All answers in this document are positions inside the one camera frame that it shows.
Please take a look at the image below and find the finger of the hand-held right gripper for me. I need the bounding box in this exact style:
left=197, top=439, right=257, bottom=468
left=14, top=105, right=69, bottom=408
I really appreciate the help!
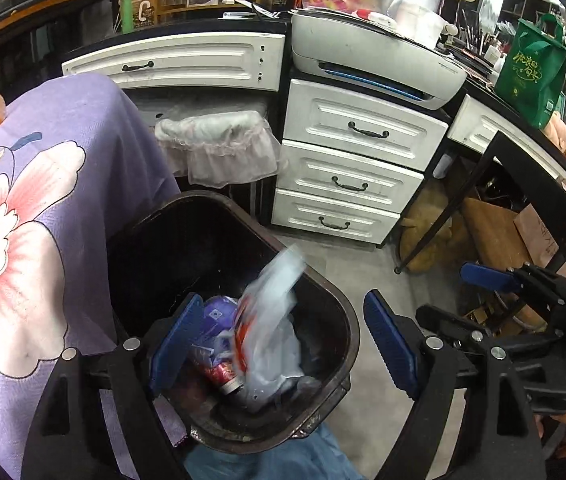
left=460, top=262, right=566, bottom=306
left=415, top=305, right=564, bottom=361

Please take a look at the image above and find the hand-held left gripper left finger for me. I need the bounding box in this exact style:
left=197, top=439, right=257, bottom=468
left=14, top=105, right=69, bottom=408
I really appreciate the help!
left=22, top=293, right=205, bottom=480

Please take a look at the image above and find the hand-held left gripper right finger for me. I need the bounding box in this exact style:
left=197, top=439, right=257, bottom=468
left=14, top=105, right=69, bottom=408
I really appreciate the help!
left=363, top=289, right=547, bottom=480

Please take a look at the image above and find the purple plastic bag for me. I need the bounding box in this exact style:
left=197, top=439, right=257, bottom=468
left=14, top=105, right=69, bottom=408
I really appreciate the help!
left=203, top=295, right=241, bottom=341

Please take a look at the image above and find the white plastic bag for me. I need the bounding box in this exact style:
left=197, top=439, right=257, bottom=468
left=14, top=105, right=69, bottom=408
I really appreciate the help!
left=243, top=310, right=304, bottom=411

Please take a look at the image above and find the dark brown trash bin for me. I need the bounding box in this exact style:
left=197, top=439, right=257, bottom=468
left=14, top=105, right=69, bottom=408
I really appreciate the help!
left=105, top=191, right=361, bottom=456

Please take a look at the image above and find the clear plastic wrapper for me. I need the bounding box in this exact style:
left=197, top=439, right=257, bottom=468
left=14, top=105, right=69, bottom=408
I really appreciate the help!
left=233, top=245, right=306, bottom=376

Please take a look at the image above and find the brown cardboard board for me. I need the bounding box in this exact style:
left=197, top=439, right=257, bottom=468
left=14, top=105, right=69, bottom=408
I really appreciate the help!
left=463, top=197, right=566, bottom=311

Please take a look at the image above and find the tan cloth bundle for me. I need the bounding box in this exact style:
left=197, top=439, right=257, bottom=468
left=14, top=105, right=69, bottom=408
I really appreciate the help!
left=400, top=180, right=464, bottom=273

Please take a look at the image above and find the blue cloth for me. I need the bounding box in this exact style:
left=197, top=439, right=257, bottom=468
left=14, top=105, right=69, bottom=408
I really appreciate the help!
left=183, top=425, right=369, bottom=480

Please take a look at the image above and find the white three-drawer cabinet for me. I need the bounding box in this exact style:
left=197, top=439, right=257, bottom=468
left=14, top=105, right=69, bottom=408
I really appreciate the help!
left=270, top=78, right=451, bottom=246

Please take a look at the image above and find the green tote bag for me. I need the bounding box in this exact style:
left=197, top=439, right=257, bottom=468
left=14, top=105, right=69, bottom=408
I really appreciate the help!
left=494, top=14, right=566, bottom=130

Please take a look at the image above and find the purple floral tablecloth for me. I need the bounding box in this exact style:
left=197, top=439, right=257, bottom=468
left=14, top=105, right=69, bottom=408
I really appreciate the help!
left=0, top=74, right=189, bottom=480

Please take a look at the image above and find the lace-covered stool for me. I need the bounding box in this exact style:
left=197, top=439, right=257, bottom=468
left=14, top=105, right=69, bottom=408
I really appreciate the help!
left=155, top=110, right=286, bottom=186

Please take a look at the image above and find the white printer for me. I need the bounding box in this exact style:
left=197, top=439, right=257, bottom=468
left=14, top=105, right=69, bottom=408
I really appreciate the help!
left=290, top=10, right=469, bottom=111

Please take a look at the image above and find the white wide drawer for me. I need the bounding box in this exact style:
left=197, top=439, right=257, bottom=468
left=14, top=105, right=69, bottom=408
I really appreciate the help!
left=61, top=32, right=286, bottom=92

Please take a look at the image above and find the wooden counter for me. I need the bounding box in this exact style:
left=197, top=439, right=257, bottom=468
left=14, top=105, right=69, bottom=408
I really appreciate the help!
left=0, top=0, right=121, bottom=56

